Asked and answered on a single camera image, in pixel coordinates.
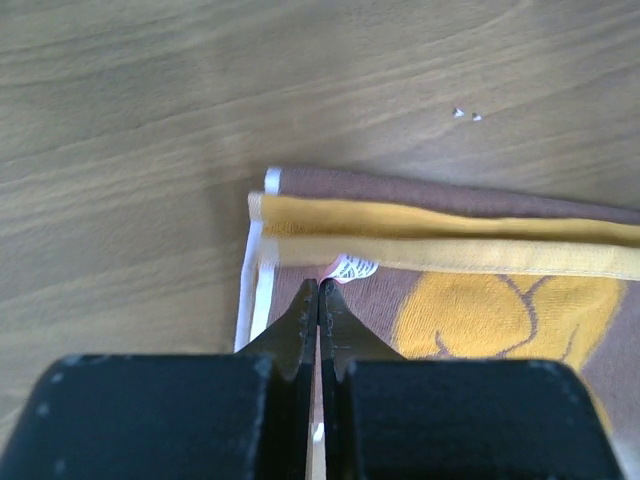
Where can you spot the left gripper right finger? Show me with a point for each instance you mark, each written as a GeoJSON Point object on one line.
{"type": "Point", "coordinates": [387, 417]}

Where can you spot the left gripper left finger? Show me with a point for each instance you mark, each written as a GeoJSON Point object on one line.
{"type": "Point", "coordinates": [127, 416]}

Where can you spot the yellow brown bear towel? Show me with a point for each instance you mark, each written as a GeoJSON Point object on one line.
{"type": "Point", "coordinates": [448, 272]}

